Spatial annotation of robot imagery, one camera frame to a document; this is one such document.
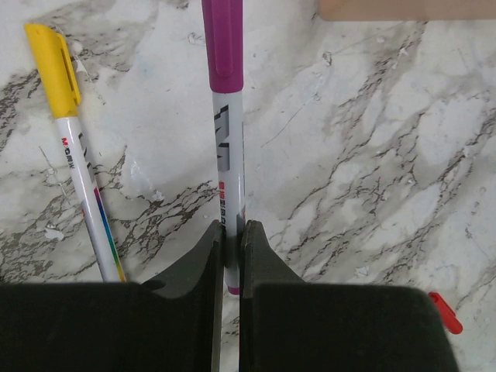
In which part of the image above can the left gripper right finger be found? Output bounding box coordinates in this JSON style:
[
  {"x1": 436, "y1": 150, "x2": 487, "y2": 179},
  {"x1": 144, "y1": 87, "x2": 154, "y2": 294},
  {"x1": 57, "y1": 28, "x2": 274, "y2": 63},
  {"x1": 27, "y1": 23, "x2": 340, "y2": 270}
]
[{"x1": 239, "y1": 221, "x2": 458, "y2": 371}]

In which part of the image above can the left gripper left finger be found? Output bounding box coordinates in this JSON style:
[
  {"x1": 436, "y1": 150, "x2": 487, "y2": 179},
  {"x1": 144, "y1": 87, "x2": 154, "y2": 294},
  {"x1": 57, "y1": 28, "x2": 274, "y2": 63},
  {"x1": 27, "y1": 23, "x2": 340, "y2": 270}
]
[{"x1": 1, "y1": 222, "x2": 223, "y2": 371}]

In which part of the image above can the yellow pen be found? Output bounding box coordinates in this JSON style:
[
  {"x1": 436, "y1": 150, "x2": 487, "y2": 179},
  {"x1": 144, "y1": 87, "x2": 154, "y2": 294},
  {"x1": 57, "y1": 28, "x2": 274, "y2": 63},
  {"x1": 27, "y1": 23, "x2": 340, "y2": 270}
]
[{"x1": 55, "y1": 117, "x2": 126, "y2": 282}]

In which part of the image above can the purple pen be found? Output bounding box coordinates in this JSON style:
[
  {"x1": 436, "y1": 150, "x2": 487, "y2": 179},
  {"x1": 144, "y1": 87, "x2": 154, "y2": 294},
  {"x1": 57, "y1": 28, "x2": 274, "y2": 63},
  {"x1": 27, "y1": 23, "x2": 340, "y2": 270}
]
[{"x1": 212, "y1": 91, "x2": 246, "y2": 295}]

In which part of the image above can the purple pen cap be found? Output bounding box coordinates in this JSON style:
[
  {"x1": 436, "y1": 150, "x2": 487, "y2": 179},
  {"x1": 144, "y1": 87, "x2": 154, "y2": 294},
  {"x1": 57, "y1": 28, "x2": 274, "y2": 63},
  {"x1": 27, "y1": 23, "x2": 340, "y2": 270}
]
[{"x1": 201, "y1": 0, "x2": 243, "y2": 94}]

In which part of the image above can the yellow pen cap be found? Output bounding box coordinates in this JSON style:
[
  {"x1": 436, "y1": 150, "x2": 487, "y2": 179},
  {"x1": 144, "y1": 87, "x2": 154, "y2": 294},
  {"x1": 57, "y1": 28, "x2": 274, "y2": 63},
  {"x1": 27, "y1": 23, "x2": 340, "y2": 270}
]
[{"x1": 24, "y1": 23, "x2": 81, "y2": 119}]

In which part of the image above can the red pen cap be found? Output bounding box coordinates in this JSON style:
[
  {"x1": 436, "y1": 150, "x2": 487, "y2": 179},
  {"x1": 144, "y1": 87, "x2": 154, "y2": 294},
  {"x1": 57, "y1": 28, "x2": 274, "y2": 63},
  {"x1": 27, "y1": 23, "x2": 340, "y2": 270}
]
[{"x1": 429, "y1": 291, "x2": 463, "y2": 335}]

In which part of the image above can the orange desk organizer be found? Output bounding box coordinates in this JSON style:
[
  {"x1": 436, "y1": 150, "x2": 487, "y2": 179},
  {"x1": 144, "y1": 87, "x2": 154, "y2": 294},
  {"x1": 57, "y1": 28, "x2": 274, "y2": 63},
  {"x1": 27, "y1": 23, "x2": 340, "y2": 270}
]
[{"x1": 318, "y1": 0, "x2": 495, "y2": 22}]

